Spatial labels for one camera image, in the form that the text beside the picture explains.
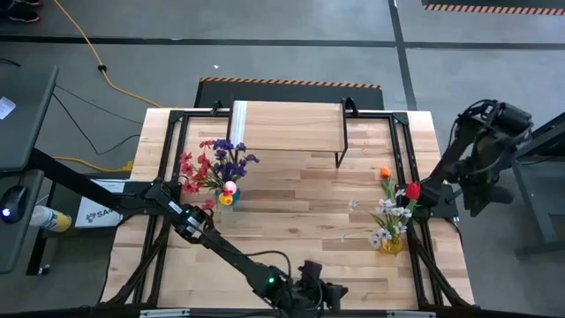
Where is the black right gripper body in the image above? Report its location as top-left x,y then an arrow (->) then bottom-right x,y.
470,145 -> 509,185

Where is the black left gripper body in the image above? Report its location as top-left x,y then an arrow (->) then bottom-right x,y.
294,260 -> 328,313

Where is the red artificial tulip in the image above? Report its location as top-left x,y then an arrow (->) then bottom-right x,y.
402,181 -> 423,222

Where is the yellow cut glass vase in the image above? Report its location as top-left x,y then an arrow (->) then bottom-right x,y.
379,236 -> 404,257

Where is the white artificial flower bunch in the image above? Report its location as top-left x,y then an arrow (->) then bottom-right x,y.
338,187 -> 414,251

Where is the blue cut glass vase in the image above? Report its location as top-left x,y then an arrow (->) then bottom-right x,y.
215,185 -> 242,208

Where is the purple artificial flower bunch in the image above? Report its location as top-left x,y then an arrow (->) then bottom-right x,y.
211,139 -> 260,183

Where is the red artificial flower bunch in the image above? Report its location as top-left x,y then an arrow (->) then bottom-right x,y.
178,140 -> 217,211

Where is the wooden shelf with black legs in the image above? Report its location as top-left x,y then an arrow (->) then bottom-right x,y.
225,100 -> 349,169

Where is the grey metal cart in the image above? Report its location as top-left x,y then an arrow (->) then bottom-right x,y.
487,112 -> 565,257

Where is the orange artificial tulip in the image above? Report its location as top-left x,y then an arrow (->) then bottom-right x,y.
379,165 -> 397,202

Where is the black mat with striped edge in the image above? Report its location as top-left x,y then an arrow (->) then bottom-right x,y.
421,0 -> 565,17
193,77 -> 386,110

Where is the white printed box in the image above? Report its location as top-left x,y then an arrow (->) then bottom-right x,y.
74,178 -> 127,230

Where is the white and yellow bottle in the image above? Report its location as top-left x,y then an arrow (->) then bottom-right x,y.
29,205 -> 72,234

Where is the grey mouse tray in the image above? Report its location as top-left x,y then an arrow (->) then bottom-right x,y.
0,170 -> 45,275

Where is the black computer mouse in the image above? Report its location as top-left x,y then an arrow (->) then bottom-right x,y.
0,185 -> 30,224

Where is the grey desk top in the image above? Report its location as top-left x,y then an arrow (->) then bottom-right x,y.
0,65 -> 60,173

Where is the white paper note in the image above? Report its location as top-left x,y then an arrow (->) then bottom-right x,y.
0,96 -> 17,120

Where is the person's foot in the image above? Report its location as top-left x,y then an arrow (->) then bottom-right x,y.
4,0 -> 41,23

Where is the silver metal bracket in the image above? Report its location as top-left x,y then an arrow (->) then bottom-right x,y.
387,310 -> 436,318
139,308 -> 191,318

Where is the black aluminium table frame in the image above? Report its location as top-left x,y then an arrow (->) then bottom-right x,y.
102,108 -> 476,309

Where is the yellow power cable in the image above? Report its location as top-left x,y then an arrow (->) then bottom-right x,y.
51,0 -> 162,109
52,155 -> 135,174

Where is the thin black floor cable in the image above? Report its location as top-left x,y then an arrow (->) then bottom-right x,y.
50,92 -> 142,156
53,83 -> 143,125

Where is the black desk frame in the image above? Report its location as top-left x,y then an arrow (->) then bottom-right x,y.
25,148 -> 133,277

